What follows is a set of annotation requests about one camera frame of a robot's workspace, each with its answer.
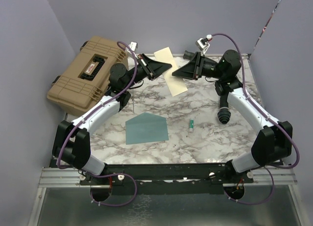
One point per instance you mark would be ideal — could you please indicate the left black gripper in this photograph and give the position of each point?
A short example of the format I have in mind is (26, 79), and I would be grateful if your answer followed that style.
(152, 68)

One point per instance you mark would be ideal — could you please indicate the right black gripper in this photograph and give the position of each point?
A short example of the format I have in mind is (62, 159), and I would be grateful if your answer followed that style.
(192, 70)

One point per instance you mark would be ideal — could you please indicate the teal paper envelope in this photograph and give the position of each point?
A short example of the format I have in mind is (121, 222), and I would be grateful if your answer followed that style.
(146, 128)

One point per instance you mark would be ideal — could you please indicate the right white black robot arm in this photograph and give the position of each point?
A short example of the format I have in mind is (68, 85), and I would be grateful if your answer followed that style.
(272, 141)

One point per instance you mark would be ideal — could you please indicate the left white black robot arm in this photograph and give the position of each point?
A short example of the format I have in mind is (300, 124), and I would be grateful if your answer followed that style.
(72, 142)

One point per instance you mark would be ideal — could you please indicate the green white glue stick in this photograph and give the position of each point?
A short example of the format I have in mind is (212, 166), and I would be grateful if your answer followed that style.
(191, 125)

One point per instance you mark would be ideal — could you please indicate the tan plastic tool case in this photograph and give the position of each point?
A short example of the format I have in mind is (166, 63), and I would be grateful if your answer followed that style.
(86, 79)

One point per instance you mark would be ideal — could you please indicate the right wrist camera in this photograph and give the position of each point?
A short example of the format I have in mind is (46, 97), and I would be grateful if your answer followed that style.
(203, 44)

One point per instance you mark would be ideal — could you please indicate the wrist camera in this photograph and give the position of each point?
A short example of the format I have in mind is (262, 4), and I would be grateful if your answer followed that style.
(203, 44)
(133, 46)

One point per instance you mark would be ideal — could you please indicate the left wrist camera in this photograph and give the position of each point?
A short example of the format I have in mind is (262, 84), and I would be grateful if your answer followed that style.
(133, 46)

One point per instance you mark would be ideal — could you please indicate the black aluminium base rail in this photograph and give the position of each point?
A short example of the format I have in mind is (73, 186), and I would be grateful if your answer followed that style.
(165, 179)

